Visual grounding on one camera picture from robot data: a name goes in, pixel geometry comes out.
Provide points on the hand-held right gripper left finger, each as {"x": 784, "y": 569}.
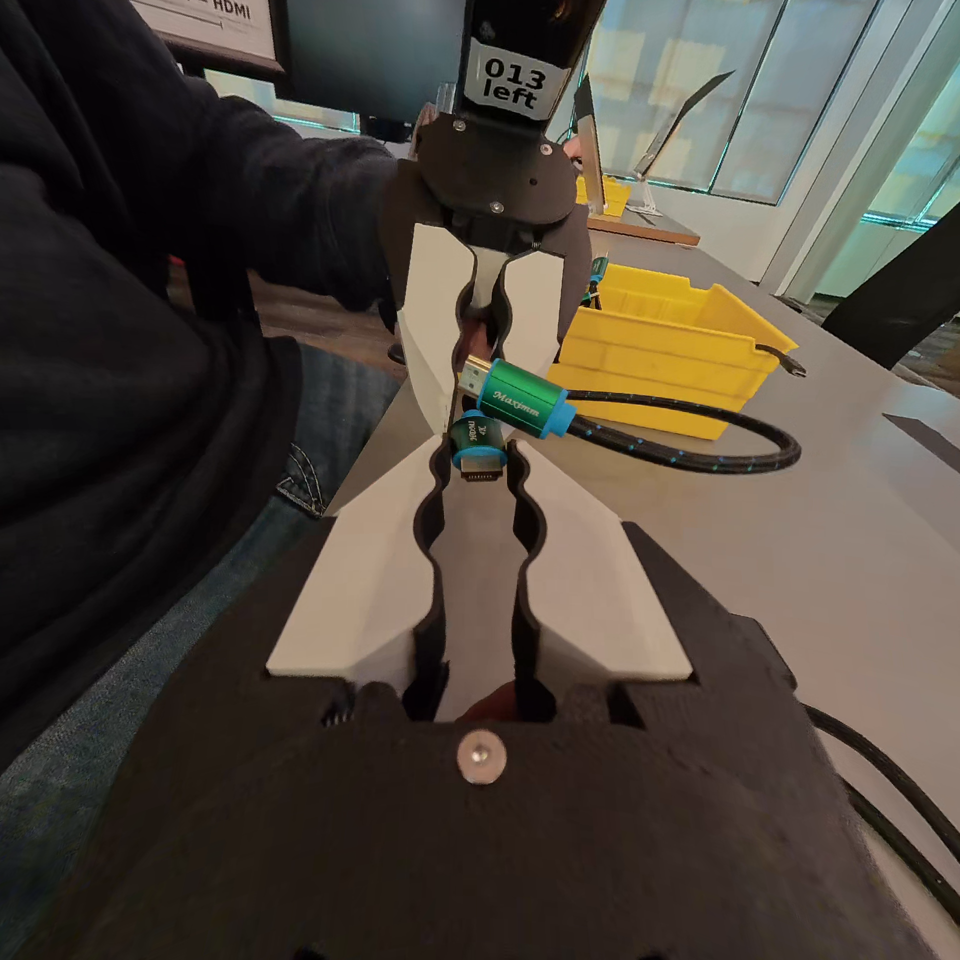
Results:
{"x": 352, "y": 592}

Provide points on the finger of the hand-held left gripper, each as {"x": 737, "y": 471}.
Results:
{"x": 536, "y": 307}
{"x": 431, "y": 300}

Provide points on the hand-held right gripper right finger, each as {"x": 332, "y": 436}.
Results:
{"x": 607, "y": 600}

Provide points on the yellow plastic bin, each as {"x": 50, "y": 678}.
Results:
{"x": 660, "y": 337}
{"x": 611, "y": 196}

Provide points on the person's left forearm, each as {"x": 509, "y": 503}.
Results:
{"x": 300, "y": 202}

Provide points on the person's left hand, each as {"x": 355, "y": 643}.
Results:
{"x": 478, "y": 334}

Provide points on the silver folding stand with board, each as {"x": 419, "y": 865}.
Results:
{"x": 592, "y": 150}
{"x": 675, "y": 127}

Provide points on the wooden top desk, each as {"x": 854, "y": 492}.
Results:
{"x": 652, "y": 229}

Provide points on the black monitor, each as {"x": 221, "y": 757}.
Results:
{"x": 360, "y": 52}

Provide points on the person's blue jeans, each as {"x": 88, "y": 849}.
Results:
{"x": 112, "y": 712}

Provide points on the white framed sign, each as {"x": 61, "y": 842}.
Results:
{"x": 225, "y": 34}

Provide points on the black high-back office chair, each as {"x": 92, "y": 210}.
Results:
{"x": 900, "y": 300}

